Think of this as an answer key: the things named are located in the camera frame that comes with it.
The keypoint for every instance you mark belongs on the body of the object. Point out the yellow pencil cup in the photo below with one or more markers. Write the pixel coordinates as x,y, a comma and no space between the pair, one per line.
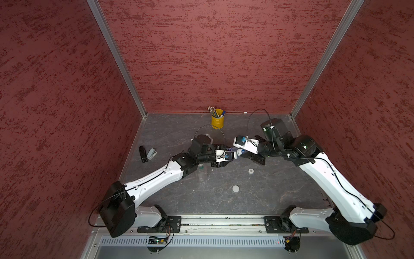
217,123

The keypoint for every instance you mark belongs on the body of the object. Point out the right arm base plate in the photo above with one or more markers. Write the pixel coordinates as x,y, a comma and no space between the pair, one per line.
281,225

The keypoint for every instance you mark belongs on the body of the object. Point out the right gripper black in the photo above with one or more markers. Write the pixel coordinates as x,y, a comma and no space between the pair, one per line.
261,159

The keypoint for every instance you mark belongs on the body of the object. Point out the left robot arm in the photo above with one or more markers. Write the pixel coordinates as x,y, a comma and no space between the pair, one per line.
122,207

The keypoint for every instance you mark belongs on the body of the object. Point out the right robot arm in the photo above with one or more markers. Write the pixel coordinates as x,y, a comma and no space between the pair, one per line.
353,218

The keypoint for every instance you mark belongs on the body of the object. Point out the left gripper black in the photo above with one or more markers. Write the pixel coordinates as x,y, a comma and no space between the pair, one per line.
220,147

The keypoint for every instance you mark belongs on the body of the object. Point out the flat white bottle cap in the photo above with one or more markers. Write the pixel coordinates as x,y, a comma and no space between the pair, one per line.
235,188

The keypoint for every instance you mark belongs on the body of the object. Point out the black stapler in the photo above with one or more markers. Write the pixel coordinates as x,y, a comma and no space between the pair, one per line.
143,154

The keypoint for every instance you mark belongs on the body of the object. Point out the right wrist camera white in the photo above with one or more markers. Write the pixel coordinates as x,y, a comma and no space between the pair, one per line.
247,144

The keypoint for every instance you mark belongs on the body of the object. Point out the grey small stapler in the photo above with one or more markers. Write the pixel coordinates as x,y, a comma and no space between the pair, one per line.
151,154

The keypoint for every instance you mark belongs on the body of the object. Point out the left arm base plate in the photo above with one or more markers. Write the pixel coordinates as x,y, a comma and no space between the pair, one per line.
170,224

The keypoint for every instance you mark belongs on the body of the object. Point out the perforated cable tray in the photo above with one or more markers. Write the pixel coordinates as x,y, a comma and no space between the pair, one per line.
197,241

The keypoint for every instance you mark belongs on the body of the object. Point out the clear bottle green label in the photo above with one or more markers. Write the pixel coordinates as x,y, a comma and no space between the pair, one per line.
202,172

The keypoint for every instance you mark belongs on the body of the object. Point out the pencils bundle in cup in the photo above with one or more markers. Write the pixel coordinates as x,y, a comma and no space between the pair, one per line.
213,112

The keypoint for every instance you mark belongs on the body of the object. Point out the clear bottle blue label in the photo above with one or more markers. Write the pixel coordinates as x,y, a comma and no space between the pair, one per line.
240,152

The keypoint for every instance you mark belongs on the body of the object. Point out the small clear bottle white label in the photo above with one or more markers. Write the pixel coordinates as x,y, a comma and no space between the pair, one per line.
210,137

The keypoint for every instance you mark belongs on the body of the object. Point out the aluminium mounting rail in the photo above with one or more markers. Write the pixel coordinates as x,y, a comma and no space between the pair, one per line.
226,223

